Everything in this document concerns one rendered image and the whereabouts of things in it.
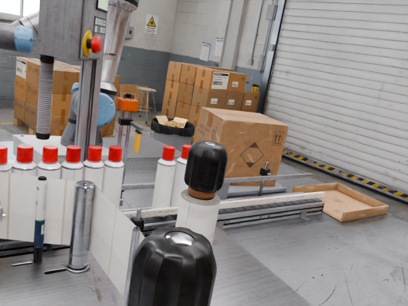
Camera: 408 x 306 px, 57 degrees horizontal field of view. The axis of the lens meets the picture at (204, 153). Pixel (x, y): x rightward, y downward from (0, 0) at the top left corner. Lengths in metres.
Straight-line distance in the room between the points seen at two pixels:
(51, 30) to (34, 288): 0.53
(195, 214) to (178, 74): 4.41
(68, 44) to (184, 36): 6.81
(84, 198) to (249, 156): 0.89
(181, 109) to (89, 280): 4.35
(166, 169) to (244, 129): 0.53
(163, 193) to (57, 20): 0.51
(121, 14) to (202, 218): 0.75
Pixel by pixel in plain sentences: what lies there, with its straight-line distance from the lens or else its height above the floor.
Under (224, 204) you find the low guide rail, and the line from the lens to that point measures 1.17.
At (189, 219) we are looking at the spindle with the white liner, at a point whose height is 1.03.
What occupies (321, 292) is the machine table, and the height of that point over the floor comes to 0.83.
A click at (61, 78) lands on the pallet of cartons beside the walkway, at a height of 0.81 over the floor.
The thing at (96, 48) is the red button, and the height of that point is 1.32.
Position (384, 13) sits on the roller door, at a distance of 5.31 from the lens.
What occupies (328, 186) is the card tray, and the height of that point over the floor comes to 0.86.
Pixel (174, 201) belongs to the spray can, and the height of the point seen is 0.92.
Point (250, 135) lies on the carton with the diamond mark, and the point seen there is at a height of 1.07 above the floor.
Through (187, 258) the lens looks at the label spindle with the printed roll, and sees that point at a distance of 0.34.
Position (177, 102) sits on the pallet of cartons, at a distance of 5.12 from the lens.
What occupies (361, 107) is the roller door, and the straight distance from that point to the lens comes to 5.22.
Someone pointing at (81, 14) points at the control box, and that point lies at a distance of 0.89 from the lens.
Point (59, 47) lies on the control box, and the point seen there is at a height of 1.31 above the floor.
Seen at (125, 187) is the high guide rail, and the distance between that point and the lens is 1.06.
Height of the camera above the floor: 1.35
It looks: 15 degrees down
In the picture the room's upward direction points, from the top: 10 degrees clockwise
